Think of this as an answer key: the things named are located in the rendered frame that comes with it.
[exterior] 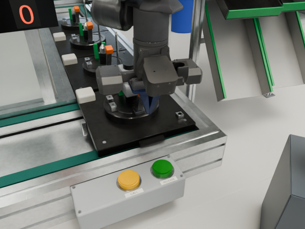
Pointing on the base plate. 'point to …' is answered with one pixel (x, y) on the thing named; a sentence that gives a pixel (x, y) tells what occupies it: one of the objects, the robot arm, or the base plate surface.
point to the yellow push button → (128, 179)
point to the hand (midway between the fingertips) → (148, 98)
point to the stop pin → (84, 127)
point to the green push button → (162, 168)
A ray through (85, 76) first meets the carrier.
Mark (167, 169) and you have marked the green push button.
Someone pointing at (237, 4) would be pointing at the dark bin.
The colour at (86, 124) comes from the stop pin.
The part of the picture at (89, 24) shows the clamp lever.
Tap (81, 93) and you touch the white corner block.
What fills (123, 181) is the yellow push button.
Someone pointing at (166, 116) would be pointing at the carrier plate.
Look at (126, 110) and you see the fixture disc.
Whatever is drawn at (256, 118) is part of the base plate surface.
